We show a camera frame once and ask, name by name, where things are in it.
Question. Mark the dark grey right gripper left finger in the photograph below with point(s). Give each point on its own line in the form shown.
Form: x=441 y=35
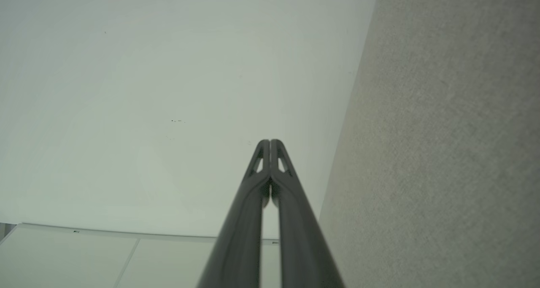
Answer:
x=242 y=237

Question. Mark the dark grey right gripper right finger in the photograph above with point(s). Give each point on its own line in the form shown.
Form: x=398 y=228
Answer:
x=301 y=241

